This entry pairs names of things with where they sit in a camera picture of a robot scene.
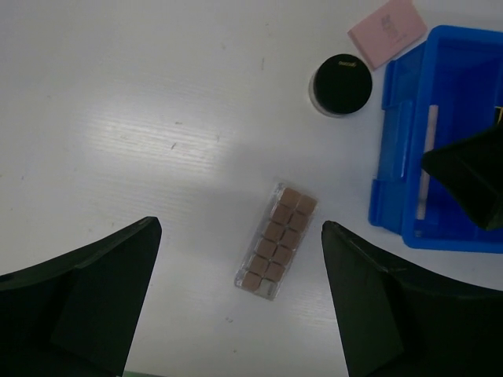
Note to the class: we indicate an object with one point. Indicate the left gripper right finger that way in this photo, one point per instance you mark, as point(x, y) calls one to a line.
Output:
point(399, 319)

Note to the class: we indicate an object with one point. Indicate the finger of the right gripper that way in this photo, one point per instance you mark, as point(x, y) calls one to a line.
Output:
point(471, 172)

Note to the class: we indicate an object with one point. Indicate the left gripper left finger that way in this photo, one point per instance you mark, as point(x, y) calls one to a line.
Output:
point(76, 314)

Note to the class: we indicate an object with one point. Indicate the blue plastic organizer bin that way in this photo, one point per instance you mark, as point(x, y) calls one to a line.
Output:
point(448, 88)

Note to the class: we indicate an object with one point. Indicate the brown eyeshadow palette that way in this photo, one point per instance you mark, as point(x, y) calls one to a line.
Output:
point(276, 241)

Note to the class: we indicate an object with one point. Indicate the black round powder jar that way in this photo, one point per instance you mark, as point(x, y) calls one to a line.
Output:
point(341, 86)

